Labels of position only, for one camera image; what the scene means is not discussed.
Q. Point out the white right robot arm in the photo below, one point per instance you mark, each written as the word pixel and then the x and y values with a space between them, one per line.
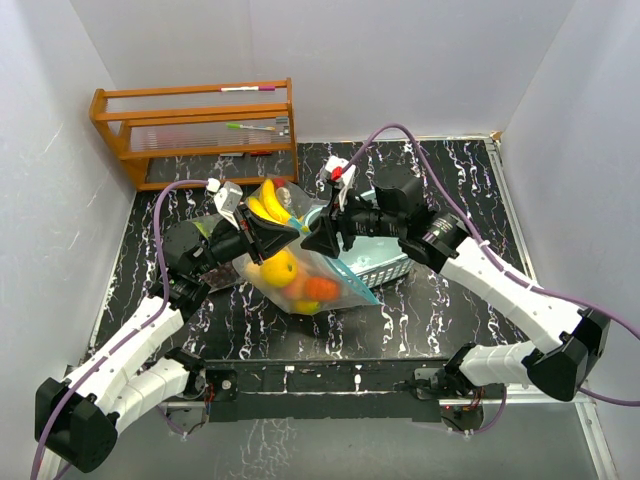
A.
pixel 564 341

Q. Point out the black metal base rail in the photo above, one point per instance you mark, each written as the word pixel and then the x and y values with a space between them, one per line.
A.
pixel 230 391

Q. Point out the wooden rack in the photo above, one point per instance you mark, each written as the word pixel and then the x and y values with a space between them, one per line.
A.
pixel 140 126

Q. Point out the green white marker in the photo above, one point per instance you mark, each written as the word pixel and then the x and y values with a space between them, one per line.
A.
pixel 240 126

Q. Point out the orange peach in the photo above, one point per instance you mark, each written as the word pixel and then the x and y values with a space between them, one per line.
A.
pixel 308 294

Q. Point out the clear zip top bag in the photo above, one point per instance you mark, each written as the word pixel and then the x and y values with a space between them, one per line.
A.
pixel 220 278

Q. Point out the yellow bananas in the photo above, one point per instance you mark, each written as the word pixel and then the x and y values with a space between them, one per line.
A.
pixel 265 204

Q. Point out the clear zip bag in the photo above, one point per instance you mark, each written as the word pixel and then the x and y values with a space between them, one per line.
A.
pixel 293 198
pixel 354 293
pixel 220 278

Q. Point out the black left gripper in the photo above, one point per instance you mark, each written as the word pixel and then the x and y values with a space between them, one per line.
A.
pixel 267 237

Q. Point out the pink white marker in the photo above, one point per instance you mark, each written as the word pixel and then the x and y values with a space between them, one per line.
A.
pixel 248 88

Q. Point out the teal plastic basket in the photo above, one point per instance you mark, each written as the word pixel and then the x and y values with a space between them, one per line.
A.
pixel 376 260

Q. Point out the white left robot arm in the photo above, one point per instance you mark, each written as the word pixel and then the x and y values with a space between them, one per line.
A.
pixel 81 417

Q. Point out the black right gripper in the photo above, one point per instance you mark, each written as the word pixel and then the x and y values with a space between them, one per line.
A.
pixel 323 236

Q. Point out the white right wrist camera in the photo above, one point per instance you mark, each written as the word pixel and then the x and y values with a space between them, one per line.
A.
pixel 339 174

